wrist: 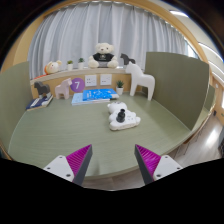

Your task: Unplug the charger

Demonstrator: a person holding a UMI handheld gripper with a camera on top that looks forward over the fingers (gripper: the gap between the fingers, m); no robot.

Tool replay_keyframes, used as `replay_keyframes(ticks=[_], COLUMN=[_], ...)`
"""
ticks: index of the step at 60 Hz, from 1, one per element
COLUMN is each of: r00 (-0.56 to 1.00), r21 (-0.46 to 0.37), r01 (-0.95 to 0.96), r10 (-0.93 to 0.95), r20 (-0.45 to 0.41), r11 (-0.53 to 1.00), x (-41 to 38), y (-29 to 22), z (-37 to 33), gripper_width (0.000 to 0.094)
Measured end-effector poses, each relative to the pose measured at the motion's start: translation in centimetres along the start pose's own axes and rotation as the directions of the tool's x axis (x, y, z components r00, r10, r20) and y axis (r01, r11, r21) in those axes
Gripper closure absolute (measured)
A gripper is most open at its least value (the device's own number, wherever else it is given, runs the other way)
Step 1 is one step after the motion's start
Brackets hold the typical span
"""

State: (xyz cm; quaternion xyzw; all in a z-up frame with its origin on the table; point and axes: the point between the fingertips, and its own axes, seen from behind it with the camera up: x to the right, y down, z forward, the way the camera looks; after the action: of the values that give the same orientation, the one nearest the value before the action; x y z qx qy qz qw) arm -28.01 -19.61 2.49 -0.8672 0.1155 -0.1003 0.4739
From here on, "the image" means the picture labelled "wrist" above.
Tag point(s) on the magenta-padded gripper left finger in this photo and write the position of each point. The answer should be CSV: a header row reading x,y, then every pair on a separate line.
x,y
61,166

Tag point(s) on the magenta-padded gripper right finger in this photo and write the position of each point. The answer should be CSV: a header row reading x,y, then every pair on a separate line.
x,y
165,166

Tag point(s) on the small black charger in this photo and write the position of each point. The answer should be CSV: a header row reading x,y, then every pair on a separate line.
x,y
120,116

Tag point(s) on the white bear-shaped power strip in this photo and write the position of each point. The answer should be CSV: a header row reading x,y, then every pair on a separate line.
x,y
128,122

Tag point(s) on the dark blue book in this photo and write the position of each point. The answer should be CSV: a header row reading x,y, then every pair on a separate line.
x,y
38,103

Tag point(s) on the light blue book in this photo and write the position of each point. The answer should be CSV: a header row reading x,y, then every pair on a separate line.
x,y
77,99

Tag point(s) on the pink horse figurine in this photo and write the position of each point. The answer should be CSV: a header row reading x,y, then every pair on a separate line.
x,y
63,89

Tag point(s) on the green partition panel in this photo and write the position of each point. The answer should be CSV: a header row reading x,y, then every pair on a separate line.
x,y
15,103
176,86

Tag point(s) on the grey horse figurine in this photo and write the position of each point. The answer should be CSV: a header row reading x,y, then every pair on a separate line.
x,y
42,88

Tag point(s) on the bright blue book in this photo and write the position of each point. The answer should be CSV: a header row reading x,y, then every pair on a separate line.
x,y
98,94

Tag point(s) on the round purple number sign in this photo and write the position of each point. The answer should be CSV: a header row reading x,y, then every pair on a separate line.
x,y
77,85

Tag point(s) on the large white horse figurine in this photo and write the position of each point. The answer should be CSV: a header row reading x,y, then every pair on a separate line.
x,y
141,80

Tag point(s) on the orange and white plush toy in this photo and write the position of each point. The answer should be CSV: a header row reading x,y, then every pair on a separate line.
x,y
52,67

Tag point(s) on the wooden window ledge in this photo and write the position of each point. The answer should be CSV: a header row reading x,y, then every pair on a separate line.
x,y
100,71

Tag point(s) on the black horse figurine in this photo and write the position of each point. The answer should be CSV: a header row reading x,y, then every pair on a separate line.
x,y
126,59

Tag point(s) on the cream teddy bear black shirt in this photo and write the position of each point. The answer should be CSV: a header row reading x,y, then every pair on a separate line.
x,y
103,55

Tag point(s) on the white-grey curtain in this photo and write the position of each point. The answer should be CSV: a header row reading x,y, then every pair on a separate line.
x,y
73,33

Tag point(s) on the ceiling lights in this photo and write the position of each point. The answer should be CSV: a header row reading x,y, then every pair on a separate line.
x,y
178,13

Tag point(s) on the white wall socket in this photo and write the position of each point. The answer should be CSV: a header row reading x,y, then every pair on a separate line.
x,y
90,80
106,79

